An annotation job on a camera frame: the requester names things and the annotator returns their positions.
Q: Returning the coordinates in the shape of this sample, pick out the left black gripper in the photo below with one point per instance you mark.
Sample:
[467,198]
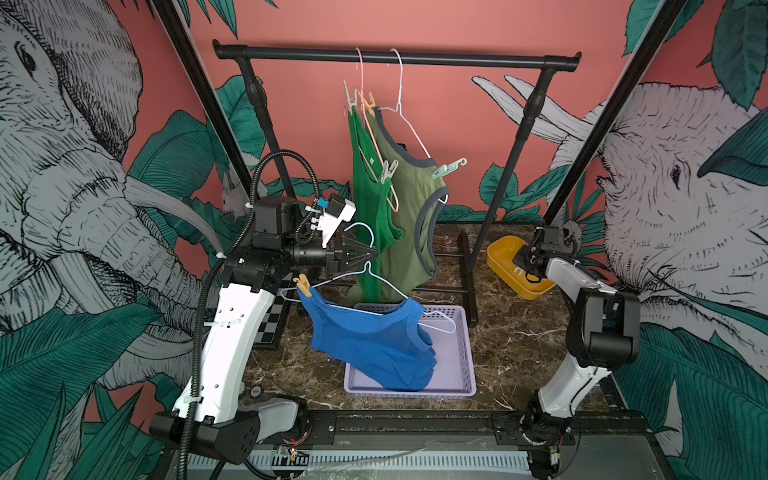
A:
[341,261]

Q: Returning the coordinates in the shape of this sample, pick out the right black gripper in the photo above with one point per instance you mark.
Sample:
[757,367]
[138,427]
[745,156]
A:
[521,254]

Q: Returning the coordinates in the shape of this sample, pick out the wooden clothespin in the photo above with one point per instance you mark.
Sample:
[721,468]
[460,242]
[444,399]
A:
[303,285]
[368,102]

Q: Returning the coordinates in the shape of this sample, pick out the blue tank top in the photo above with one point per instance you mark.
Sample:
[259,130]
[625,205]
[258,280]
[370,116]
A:
[392,348]

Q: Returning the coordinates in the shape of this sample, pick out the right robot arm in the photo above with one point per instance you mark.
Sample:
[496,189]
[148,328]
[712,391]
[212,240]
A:
[604,327]

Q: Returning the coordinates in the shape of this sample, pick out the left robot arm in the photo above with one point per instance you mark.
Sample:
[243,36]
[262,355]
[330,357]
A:
[280,236]

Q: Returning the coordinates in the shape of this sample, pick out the green tank top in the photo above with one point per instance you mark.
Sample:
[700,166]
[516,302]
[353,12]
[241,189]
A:
[369,194]

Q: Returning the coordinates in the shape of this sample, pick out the olive tank top grey trim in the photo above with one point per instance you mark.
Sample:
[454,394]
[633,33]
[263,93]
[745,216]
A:
[411,262]

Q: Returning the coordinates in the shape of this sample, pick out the yellow plastic bowl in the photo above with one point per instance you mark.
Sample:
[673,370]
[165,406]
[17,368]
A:
[501,256]

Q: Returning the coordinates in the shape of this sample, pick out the lavender plastic basket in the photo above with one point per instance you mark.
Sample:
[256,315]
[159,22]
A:
[453,375]

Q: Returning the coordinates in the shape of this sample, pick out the checkerboard calibration plate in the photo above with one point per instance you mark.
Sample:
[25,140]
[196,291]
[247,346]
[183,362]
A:
[270,331]

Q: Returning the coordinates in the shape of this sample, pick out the wooden clothespin on olive top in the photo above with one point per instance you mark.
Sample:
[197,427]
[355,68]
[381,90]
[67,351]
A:
[368,102]

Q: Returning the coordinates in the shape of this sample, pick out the black clothes rack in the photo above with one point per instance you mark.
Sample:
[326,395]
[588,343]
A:
[547,66]

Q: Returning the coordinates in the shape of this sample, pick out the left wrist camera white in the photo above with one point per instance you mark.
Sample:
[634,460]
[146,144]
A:
[327,215]

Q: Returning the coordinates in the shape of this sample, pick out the pink wire hanger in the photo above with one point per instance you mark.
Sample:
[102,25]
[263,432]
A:
[367,119]

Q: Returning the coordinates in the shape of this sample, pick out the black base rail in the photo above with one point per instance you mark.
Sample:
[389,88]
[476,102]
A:
[325,427]

